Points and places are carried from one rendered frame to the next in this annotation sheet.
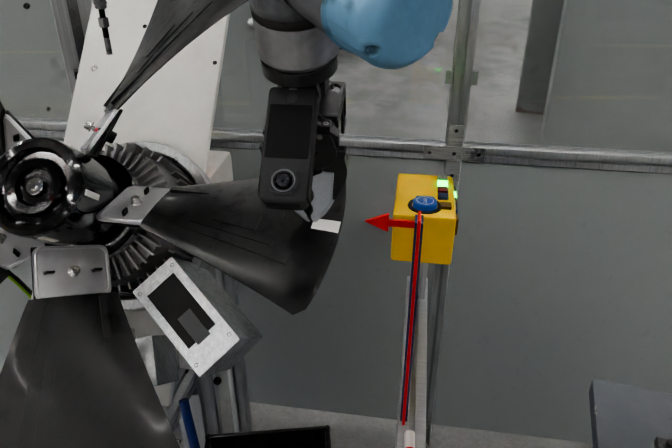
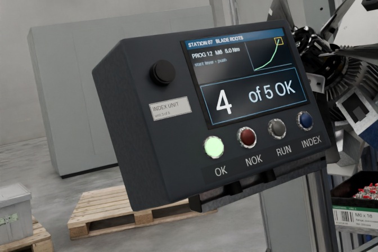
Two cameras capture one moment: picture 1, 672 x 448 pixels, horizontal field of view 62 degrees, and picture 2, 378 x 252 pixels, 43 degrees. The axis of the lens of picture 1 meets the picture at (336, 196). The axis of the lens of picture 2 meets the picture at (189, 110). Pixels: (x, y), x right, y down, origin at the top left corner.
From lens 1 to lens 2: 0.79 m
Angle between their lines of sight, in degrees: 51
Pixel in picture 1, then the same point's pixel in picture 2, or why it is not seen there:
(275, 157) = not seen: outside the picture
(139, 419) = not seen: hidden behind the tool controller
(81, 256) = (313, 77)
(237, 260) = (368, 55)
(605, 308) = not seen: outside the picture
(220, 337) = (370, 117)
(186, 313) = (356, 108)
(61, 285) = not seen: hidden behind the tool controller
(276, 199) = (367, 3)
